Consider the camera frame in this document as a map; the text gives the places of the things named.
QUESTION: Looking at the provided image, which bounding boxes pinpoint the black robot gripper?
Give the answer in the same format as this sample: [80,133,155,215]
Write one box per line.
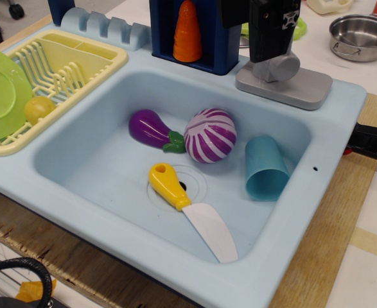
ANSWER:
[218,0,301,63]

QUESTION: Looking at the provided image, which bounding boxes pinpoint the grey toy faucet lever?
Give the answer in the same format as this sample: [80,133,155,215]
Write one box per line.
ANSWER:
[236,52,333,110]

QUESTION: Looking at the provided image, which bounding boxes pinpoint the green plastic toy piece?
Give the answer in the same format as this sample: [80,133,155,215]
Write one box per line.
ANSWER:
[240,17,307,49]

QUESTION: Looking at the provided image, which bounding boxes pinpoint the cream plastic toy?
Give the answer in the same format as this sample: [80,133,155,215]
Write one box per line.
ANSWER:
[306,0,354,15]

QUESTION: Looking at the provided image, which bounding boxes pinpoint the dark blue utensil holder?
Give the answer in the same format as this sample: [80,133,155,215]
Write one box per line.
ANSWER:
[149,0,241,76]

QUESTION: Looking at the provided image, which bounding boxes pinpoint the orange toy carrot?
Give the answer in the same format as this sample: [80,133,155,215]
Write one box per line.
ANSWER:
[173,1,202,63]

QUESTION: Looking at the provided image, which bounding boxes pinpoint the stainless steel pot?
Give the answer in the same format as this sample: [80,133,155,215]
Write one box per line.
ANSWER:
[329,14,377,62]

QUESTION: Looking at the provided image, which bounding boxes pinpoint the purple striped toy onion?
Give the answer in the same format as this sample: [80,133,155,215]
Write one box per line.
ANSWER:
[184,108,237,164]

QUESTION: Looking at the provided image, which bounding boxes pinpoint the blue plastic cup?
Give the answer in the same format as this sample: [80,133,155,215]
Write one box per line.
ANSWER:
[245,135,290,201]

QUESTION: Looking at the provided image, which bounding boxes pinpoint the black clamp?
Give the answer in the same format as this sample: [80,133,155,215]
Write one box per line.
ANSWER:
[344,123,377,160]

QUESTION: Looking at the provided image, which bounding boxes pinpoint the purple toy eggplant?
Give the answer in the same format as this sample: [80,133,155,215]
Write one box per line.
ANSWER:
[128,109,186,153]

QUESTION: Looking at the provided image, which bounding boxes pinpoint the light blue toy sink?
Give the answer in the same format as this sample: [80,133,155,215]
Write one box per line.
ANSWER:
[0,6,368,308]

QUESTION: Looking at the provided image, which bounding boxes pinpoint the yellow dish drying rack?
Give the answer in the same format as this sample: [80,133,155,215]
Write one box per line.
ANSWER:
[0,30,128,156]

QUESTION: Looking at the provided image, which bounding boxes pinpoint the yellow toy lemon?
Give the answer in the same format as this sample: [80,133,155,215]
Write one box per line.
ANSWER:
[24,96,57,125]

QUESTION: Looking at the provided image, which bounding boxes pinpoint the black chair caster wheel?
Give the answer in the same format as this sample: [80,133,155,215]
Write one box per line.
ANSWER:
[8,0,25,20]

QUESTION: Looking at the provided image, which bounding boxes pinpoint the wooden board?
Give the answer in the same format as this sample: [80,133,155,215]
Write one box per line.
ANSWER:
[0,14,377,308]

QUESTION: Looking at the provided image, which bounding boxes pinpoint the green plastic plate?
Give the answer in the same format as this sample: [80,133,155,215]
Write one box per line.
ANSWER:
[0,52,33,139]

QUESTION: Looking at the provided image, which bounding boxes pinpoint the yellow tape piece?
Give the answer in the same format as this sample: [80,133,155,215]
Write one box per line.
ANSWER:
[15,281,44,303]

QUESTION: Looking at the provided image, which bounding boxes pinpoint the yellow handled toy knife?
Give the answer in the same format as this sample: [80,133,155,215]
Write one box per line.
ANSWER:
[148,162,239,263]

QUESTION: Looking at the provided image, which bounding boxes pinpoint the black braided cable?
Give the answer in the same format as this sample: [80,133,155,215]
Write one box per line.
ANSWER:
[0,257,54,305]

